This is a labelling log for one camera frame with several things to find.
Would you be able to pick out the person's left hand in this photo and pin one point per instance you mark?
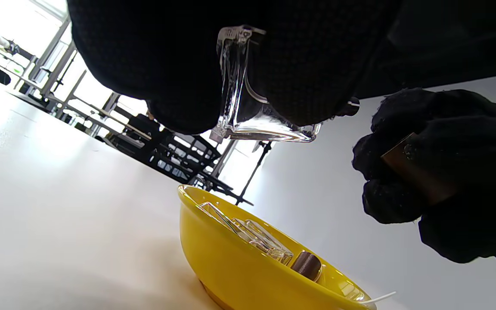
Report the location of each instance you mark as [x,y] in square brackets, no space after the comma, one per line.
[144,43]

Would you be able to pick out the silver perfume bottle pump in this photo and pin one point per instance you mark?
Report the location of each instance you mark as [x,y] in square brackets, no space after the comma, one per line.
[350,107]

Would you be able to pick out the white frame desk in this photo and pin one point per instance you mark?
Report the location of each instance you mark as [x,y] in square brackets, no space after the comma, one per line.
[54,51]

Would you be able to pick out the person's right hand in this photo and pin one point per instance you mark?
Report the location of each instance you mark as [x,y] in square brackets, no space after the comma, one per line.
[467,142]

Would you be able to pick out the yellow bowl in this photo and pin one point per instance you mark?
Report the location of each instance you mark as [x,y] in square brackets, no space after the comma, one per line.
[230,275]

